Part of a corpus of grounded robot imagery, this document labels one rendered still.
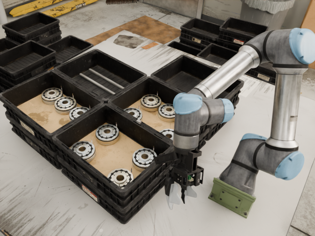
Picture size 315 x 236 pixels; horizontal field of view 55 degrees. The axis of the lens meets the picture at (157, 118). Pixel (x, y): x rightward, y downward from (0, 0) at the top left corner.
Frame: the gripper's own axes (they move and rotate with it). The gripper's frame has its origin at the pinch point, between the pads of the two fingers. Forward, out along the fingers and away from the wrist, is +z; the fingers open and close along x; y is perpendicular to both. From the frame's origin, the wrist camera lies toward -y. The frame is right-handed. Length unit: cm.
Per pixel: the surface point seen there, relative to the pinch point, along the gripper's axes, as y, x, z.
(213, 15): -233, 272, -77
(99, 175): -25.3, -14.2, -2.7
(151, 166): -17.3, 2.9, -4.7
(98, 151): -45.6, -3.6, -2.5
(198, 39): -152, 163, -47
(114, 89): -76, 22, -21
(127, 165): -32.5, 2.6, 0.7
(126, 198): -17.5, -7.7, 5.0
